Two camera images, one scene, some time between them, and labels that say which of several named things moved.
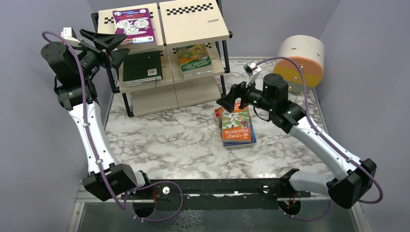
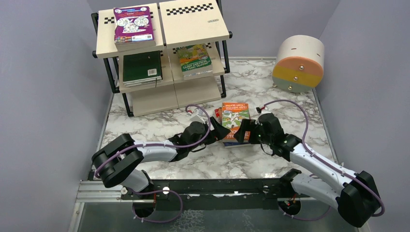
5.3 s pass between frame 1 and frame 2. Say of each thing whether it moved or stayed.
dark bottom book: stayed
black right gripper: moved
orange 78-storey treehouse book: stayed
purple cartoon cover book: stayed
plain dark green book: stayed
